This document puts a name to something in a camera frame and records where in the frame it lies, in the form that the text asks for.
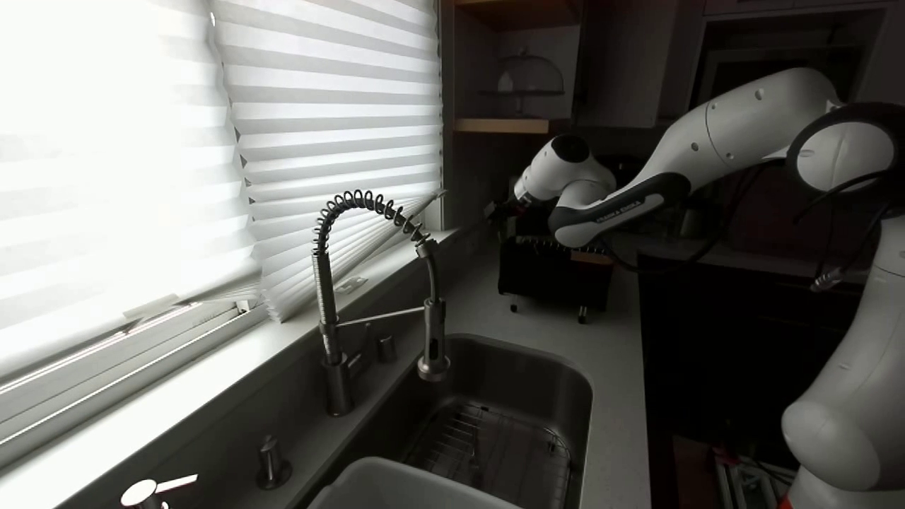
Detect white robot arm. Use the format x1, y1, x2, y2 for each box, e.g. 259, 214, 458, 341
515, 67, 905, 509

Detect black cutlery drying rack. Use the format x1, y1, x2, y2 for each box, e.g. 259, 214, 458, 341
497, 232, 614, 322

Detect chrome spring kitchen faucet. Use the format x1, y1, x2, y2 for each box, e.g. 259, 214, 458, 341
310, 187, 451, 418

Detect steel kitchen sink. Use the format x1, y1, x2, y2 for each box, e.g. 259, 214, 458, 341
355, 331, 593, 509

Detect white plastic wash basin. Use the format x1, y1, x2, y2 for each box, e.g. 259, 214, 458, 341
306, 456, 518, 509

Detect chrome soap dispenser pump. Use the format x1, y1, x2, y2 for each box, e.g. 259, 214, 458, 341
256, 436, 290, 488

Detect white window blinds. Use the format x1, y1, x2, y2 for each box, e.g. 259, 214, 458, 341
0, 0, 442, 375

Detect wire cake dome on shelf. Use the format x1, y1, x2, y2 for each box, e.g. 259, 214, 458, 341
495, 49, 566, 114

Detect wire sink bottom grid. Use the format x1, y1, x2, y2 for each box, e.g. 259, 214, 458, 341
401, 398, 570, 509

